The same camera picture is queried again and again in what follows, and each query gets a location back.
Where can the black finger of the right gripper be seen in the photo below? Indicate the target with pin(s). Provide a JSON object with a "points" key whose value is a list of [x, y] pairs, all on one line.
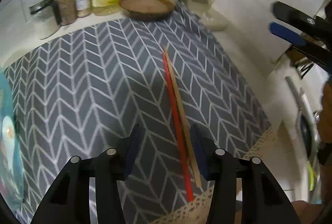
{"points": [[315, 27], [315, 53]]}

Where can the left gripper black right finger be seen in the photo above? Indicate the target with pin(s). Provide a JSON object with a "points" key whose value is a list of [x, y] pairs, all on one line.
{"points": [[264, 200]]}

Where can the red chopstick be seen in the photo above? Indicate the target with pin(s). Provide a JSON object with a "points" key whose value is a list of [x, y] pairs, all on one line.
{"points": [[178, 130]]}

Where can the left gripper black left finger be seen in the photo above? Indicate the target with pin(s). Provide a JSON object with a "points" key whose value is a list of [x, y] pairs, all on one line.
{"points": [[67, 199]]}

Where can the glass jar with seeds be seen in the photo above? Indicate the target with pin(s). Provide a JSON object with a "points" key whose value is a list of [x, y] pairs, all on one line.
{"points": [[67, 11]]}

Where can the translucent blue plastic basin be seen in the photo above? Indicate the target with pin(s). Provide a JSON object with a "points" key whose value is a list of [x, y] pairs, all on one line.
{"points": [[12, 181]]}

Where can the tan wooden chopstick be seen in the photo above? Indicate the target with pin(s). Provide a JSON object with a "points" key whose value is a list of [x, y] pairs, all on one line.
{"points": [[184, 122]]}

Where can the grey herringbone table mat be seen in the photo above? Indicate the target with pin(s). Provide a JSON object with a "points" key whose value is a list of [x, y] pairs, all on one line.
{"points": [[80, 93]]}

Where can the clear glass clip jar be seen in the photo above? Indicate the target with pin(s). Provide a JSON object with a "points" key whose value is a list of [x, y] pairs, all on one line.
{"points": [[46, 18]]}

